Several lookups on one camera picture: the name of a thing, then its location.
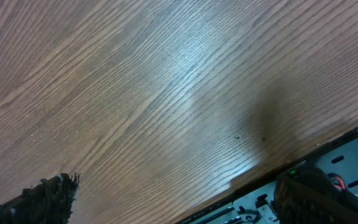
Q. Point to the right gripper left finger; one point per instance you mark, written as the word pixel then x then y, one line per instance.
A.
pixel 50 202

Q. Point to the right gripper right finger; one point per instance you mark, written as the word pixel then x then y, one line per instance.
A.
pixel 295 202

